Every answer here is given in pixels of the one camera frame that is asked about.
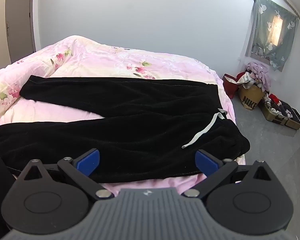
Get brown Nike paper bag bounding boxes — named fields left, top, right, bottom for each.
left=238, top=82, right=266, bottom=111

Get pile of purple clothes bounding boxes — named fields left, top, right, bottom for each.
left=244, top=62, right=272, bottom=92

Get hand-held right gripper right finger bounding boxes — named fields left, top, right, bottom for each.
left=181, top=149, right=278, bottom=202

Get black pants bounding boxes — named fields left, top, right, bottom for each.
left=0, top=75, right=251, bottom=183

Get grey-brown door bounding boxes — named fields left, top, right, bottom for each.
left=5, top=0, right=37, bottom=64

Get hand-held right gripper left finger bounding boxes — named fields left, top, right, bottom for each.
left=16, top=148, right=114, bottom=201

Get open olive suitcase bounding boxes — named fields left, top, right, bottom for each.
left=261, top=94, right=300, bottom=130

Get red bag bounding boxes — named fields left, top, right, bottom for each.
left=222, top=72, right=248, bottom=100

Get green patterned curtain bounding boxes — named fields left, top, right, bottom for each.
left=249, top=0, right=299, bottom=72

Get pink floral blanket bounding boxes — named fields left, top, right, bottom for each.
left=0, top=35, right=246, bottom=198

